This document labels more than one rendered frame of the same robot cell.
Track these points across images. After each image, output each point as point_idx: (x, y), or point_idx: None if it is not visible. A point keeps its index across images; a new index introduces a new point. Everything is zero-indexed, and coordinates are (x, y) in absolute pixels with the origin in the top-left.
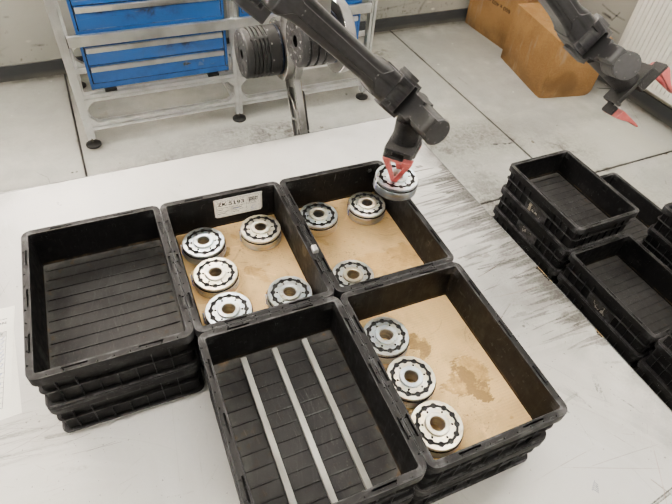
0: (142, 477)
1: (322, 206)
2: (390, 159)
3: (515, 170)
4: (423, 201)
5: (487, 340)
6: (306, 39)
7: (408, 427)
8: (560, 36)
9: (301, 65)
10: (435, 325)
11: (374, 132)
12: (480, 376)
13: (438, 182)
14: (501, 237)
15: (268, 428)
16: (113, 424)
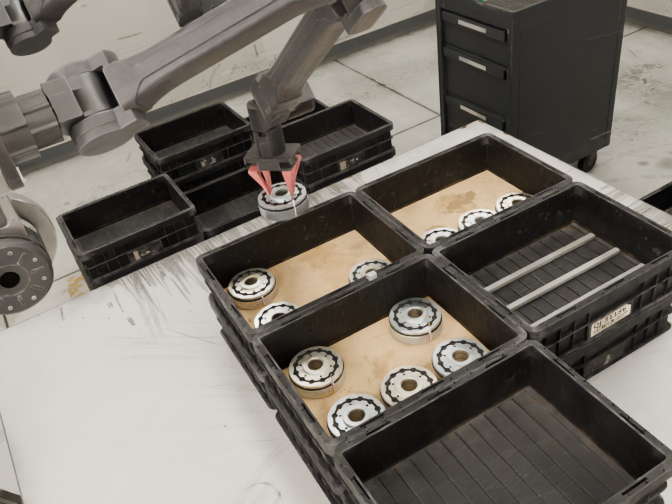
0: None
1: (261, 319)
2: (294, 167)
3: (91, 252)
4: (181, 293)
5: (420, 188)
6: (38, 247)
7: (547, 192)
8: (187, 14)
9: (49, 288)
10: (407, 225)
11: (21, 359)
12: (451, 198)
13: (144, 284)
14: (238, 232)
15: (575, 301)
16: None
